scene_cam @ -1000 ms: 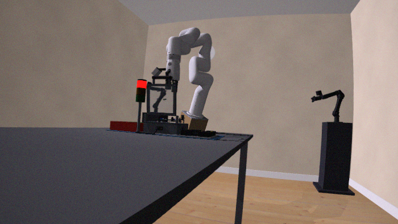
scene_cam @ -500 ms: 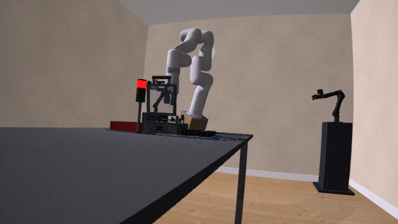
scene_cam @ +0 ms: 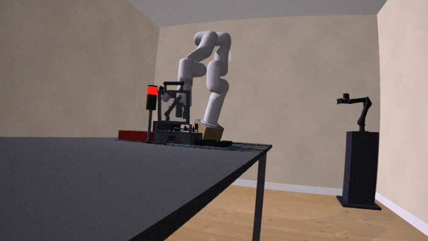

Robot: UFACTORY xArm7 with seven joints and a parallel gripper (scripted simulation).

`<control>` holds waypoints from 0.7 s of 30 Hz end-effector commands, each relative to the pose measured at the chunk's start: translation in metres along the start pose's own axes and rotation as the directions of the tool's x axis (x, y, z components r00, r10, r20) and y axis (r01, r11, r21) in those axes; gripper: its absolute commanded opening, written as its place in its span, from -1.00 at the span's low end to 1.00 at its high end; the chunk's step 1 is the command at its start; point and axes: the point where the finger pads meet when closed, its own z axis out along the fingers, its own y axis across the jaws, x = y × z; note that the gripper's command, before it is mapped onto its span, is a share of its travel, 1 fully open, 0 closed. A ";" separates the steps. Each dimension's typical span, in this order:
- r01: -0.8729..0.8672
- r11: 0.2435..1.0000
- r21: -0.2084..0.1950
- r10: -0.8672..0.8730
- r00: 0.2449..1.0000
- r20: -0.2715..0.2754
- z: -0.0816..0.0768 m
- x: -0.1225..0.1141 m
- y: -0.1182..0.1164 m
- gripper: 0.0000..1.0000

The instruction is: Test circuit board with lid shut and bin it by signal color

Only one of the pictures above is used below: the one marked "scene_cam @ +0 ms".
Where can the red open-top bin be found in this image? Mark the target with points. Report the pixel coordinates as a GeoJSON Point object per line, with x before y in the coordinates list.
{"type": "Point", "coordinates": [134, 136]}

